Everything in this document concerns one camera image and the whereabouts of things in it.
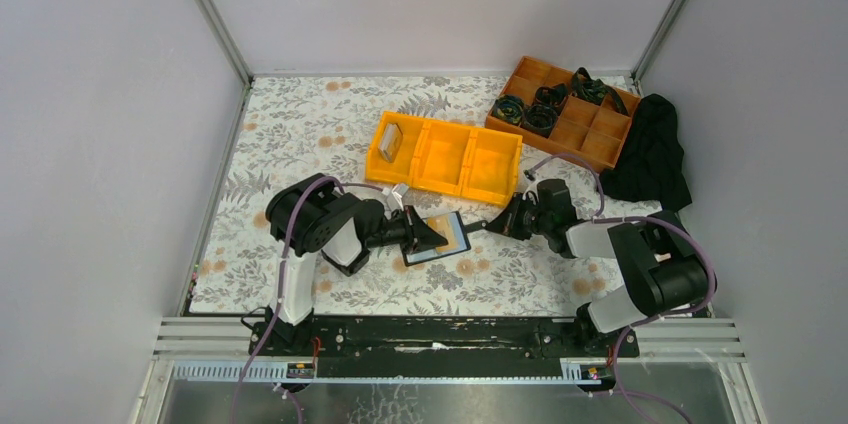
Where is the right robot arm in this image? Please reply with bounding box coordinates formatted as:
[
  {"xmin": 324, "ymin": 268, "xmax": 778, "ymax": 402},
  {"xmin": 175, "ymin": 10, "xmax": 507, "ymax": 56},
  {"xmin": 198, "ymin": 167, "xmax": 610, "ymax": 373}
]
[{"xmin": 485, "ymin": 179, "xmax": 716, "ymax": 341}]

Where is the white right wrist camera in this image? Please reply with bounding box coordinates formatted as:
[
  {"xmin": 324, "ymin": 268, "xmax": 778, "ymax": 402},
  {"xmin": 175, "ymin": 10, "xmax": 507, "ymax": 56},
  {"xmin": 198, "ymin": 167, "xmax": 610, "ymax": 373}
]
[{"xmin": 523, "ymin": 169, "xmax": 537, "ymax": 194}]

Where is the blue yellow rolled tie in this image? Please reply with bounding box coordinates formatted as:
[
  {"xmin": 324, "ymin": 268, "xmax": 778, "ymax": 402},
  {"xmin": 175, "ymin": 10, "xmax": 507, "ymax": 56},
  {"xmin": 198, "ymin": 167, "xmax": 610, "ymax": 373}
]
[{"xmin": 492, "ymin": 94, "xmax": 525, "ymax": 127}]

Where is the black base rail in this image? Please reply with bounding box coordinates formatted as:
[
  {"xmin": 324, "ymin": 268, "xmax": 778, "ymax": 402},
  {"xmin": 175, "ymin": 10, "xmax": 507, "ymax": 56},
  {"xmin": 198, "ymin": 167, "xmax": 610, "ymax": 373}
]
[{"xmin": 241, "ymin": 315, "xmax": 640, "ymax": 379}]

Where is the dark floral rolled tie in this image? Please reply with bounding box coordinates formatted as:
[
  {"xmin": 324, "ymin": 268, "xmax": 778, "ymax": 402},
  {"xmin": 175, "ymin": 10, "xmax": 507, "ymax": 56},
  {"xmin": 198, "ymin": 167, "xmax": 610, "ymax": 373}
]
[{"xmin": 521, "ymin": 105, "xmax": 559, "ymax": 138}]

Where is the black cloth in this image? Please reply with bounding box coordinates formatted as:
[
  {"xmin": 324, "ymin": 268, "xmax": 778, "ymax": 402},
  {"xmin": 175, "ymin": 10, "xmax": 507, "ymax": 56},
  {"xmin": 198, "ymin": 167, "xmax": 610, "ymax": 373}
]
[{"xmin": 600, "ymin": 94, "xmax": 693, "ymax": 212}]

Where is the orange logo credit card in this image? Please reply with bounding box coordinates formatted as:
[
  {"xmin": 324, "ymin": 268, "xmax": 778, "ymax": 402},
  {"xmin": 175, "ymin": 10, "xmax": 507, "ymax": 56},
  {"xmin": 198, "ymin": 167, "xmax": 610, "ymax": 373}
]
[{"xmin": 426, "ymin": 212, "xmax": 468, "ymax": 257}]

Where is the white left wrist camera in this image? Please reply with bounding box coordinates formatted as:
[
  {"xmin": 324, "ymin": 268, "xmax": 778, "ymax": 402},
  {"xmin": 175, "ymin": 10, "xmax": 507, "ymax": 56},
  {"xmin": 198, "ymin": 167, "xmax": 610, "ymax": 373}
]
[{"xmin": 382, "ymin": 183, "xmax": 409, "ymax": 211}]

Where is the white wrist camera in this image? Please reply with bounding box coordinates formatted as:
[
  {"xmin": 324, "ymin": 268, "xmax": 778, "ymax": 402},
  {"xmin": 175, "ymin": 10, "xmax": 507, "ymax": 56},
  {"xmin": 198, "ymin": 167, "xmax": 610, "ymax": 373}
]
[
  {"xmin": 523, "ymin": 169, "xmax": 537, "ymax": 194},
  {"xmin": 382, "ymin": 183, "xmax": 409, "ymax": 211}
]

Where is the black rolled tie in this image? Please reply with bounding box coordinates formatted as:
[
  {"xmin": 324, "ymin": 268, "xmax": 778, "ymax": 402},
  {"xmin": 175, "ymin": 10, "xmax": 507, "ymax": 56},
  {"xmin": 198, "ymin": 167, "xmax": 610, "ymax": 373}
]
[{"xmin": 533, "ymin": 83, "xmax": 569, "ymax": 114}]

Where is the floral patterned table mat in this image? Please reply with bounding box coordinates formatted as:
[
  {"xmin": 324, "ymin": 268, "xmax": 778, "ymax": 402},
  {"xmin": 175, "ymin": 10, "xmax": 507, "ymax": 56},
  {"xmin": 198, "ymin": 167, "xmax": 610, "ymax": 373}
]
[{"xmin": 188, "ymin": 76, "xmax": 622, "ymax": 316}]

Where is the black leather card holder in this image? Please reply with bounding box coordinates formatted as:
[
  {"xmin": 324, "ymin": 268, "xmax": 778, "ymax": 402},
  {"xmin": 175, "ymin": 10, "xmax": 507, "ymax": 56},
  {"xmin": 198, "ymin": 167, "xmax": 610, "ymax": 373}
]
[{"xmin": 402, "ymin": 211, "xmax": 488, "ymax": 267}]

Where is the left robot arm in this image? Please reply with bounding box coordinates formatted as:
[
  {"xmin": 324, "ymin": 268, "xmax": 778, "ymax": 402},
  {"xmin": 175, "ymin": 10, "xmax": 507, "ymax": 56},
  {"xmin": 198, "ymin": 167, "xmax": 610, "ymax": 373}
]
[{"xmin": 265, "ymin": 173, "xmax": 448, "ymax": 326}]

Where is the dark green rolled tie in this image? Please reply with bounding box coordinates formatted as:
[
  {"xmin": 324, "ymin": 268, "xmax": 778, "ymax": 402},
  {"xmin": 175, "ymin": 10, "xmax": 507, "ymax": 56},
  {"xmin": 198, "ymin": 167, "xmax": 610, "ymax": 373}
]
[{"xmin": 570, "ymin": 67, "xmax": 629, "ymax": 116}]

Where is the yellow plastic divided bin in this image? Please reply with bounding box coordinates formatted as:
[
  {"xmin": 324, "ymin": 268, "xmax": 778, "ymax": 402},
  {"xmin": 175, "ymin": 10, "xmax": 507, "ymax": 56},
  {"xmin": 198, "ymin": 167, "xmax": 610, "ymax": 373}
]
[{"xmin": 365, "ymin": 111, "xmax": 523, "ymax": 207}]

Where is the wooden compartment organizer tray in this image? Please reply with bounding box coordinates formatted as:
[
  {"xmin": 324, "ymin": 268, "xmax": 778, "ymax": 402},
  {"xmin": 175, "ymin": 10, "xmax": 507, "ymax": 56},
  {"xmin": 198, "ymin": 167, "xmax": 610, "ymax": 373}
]
[{"xmin": 485, "ymin": 56, "xmax": 641, "ymax": 171}]

